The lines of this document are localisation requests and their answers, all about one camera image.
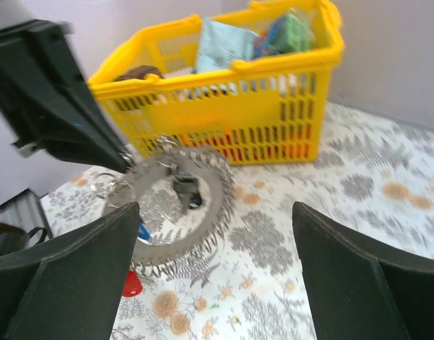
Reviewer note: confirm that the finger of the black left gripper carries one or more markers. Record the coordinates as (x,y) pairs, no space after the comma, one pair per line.
(47,103)

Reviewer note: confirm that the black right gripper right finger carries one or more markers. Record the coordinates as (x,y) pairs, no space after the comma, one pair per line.
(361,288)

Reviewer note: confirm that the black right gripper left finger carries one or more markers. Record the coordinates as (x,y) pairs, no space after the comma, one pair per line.
(69,287)

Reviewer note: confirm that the red key tag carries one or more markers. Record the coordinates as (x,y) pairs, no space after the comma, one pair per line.
(132,286)

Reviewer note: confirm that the blue key tag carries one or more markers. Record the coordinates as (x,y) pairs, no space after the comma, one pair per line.
(143,234)

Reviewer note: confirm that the brown round pastry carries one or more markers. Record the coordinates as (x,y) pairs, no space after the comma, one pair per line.
(139,73)

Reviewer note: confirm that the floral table mat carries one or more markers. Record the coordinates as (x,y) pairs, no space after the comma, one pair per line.
(373,175)

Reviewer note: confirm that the light blue chips bag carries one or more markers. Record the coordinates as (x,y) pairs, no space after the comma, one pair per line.
(220,44)

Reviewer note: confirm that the yellow plastic basket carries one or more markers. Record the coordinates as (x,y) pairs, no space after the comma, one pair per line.
(267,111)

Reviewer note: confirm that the blue green sponge pack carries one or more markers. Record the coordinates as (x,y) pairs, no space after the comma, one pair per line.
(290,33)

